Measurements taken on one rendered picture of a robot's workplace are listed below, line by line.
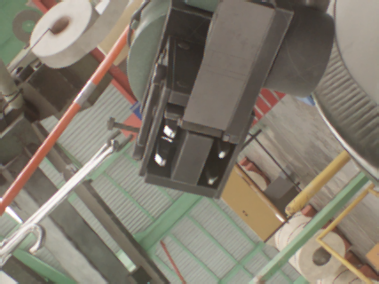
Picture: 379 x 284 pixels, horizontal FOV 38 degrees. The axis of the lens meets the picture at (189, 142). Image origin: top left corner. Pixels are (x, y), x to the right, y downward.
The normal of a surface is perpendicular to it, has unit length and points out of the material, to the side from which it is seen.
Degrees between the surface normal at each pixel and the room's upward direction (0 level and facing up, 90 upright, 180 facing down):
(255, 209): 90
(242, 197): 90
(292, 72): 62
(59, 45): 90
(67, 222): 140
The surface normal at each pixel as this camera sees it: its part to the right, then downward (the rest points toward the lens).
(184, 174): 0.00, 0.58
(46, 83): 0.63, -0.16
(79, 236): 0.73, -0.36
